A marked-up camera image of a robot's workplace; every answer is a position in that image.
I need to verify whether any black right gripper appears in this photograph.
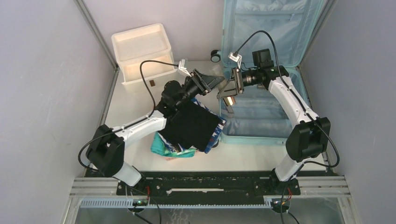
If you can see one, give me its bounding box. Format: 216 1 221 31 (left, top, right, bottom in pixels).
217 67 260 99

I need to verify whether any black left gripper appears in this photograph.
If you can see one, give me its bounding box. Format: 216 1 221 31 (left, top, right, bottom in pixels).
175 69 224 110

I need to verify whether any gold cylindrical bottle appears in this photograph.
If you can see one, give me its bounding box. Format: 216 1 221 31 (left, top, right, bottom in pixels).
223 96 236 106

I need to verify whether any light blue ribbed suitcase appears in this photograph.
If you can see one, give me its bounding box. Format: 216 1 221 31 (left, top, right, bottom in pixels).
219 0 324 145

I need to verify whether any black t-shirt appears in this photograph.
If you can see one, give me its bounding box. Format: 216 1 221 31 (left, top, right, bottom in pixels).
158 101 219 150

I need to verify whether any white drawer box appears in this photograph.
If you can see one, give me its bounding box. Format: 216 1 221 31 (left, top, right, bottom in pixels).
111 23 178 93

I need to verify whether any teal polo shirt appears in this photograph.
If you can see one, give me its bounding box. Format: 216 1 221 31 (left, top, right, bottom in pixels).
150 132 196 160

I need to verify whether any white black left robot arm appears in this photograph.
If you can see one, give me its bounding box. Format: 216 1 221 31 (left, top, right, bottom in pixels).
83 69 225 195

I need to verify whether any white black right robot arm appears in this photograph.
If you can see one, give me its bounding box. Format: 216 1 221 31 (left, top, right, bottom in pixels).
217 49 330 194

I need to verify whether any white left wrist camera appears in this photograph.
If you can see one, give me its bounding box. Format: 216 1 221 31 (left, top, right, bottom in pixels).
177 59 192 77

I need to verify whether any black mounting base plate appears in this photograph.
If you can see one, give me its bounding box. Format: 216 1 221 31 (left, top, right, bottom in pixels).
119 171 301 196

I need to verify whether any white slotted cable duct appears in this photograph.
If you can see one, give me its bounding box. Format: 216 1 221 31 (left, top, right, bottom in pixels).
80 197 272 209

